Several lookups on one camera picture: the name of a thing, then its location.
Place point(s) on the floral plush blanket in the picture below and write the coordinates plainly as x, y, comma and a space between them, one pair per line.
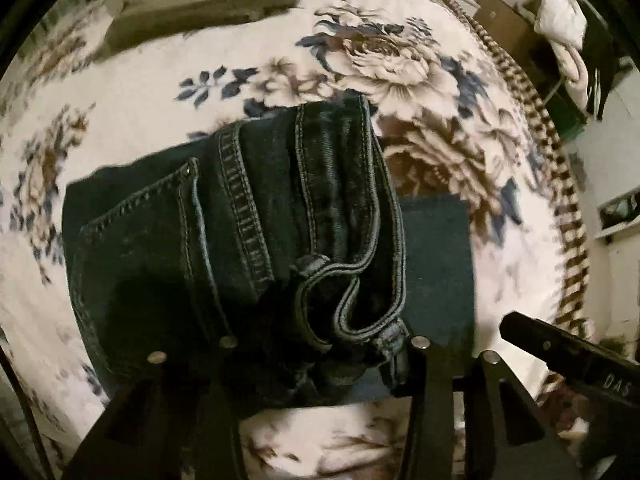
455, 113

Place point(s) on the white crumpled cloth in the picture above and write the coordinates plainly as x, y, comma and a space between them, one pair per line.
568, 26

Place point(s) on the brown wooden furniture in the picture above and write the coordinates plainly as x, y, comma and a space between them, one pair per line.
515, 35

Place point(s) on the dark denim jeans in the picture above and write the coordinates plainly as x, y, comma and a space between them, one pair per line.
282, 234

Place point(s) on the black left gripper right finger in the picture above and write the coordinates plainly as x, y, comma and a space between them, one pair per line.
506, 435

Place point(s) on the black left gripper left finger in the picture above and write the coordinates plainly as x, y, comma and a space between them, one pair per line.
147, 425

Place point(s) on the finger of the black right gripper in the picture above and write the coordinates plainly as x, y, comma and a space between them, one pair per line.
588, 367

